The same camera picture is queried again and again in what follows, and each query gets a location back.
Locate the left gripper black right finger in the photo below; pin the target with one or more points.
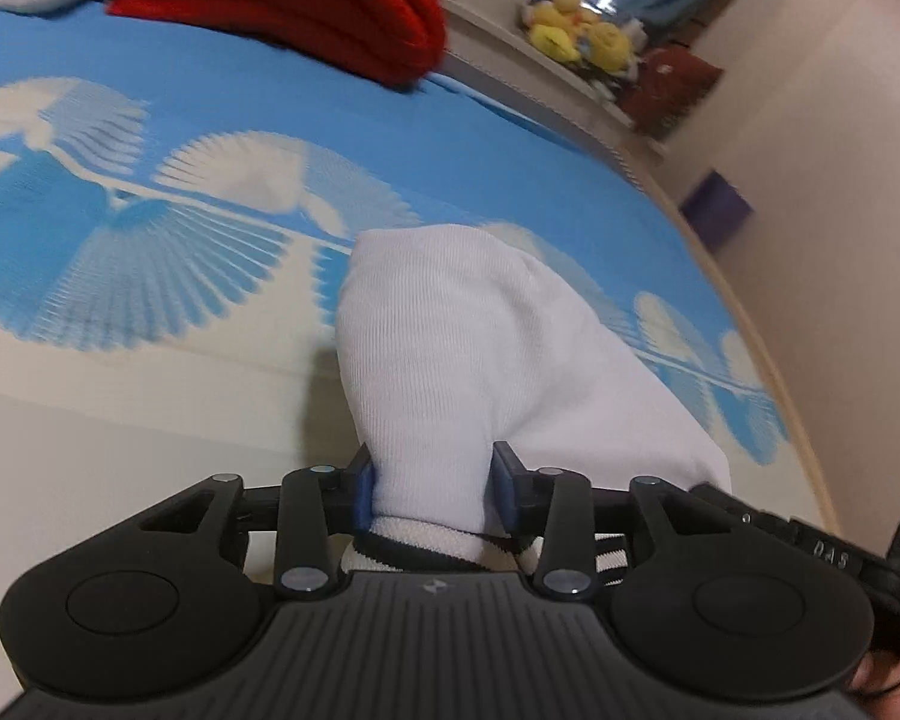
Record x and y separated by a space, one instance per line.
698 598

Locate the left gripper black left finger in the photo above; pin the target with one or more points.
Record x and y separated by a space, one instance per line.
176 594

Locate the black white striped small shirt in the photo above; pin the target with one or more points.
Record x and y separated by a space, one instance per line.
452 341

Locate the blue white patterned bedsheet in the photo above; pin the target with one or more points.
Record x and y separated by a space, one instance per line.
177 207

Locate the purple box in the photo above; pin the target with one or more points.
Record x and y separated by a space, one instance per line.
715 211

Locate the yellow plush toys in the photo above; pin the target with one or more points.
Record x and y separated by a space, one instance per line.
579 39

